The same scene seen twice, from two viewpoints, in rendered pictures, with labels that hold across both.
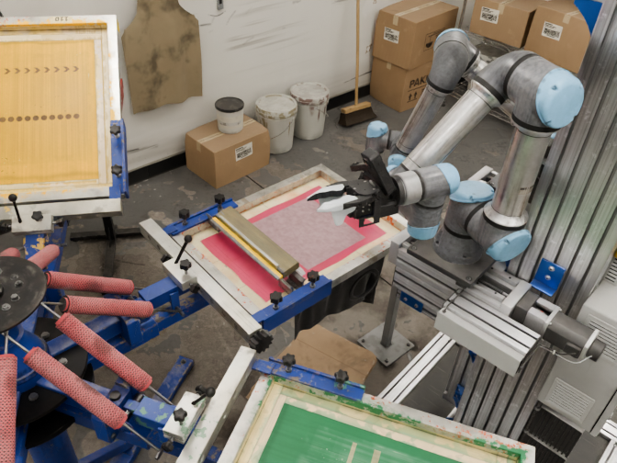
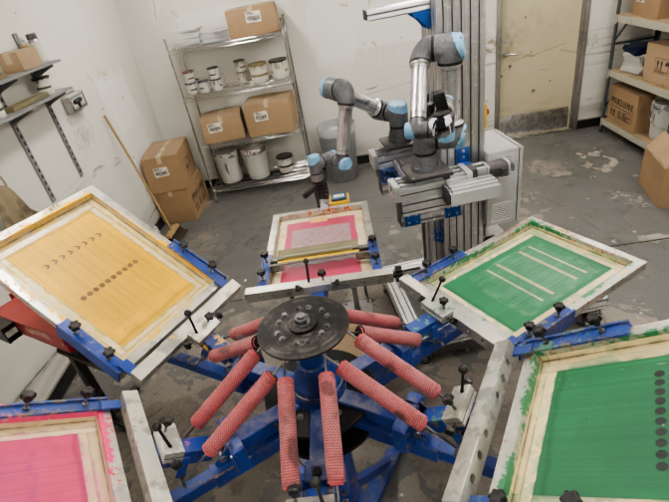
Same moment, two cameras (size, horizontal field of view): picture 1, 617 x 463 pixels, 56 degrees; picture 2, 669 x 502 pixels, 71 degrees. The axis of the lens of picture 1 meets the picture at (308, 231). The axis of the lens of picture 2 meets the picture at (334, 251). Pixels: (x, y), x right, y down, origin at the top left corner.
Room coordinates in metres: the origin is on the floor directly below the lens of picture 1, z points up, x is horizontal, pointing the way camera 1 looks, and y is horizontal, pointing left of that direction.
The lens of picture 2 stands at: (0.08, 1.50, 2.27)
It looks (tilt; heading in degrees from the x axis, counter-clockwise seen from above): 32 degrees down; 317
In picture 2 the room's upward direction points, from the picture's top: 11 degrees counter-clockwise
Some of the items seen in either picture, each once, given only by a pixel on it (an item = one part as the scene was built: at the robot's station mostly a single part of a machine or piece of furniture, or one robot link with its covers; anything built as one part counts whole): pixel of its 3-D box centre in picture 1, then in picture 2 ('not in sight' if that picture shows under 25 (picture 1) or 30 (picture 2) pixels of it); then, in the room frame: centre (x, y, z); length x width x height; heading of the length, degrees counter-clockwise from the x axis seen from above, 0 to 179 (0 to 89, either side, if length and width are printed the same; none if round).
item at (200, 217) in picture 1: (203, 220); (266, 275); (1.78, 0.41, 0.98); 0.30 x 0.05 x 0.07; 133
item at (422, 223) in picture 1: (420, 211); (442, 128); (1.16, -0.27, 1.56); 0.11 x 0.08 x 0.11; 26
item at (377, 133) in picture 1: (376, 137); (315, 163); (1.98, -0.24, 1.28); 0.09 x 0.08 x 0.11; 81
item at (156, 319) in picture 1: (202, 299); not in sight; (1.45, 0.37, 0.89); 1.24 x 0.06 x 0.06; 133
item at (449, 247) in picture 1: (460, 235); (425, 159); (1.38, -0.46, 1.31); 0.15 x 0.15 x 0.10
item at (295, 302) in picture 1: (294, 302); (375, 259); (1.38, 0.03, 0.98); 0.30 x 0.05 x 0.07; 133
